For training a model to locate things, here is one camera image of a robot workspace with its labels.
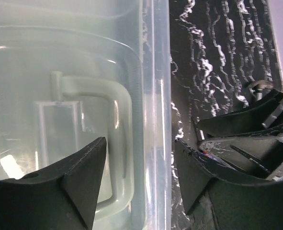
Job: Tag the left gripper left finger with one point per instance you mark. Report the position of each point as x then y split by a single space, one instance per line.
61 196

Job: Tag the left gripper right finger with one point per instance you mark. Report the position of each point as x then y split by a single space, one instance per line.
216 197

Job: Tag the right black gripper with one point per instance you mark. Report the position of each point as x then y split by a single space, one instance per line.
255 152

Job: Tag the translucent plastic tool box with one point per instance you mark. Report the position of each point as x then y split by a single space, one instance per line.
72 71

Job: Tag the black marble mat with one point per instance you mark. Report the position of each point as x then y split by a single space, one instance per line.
223 59

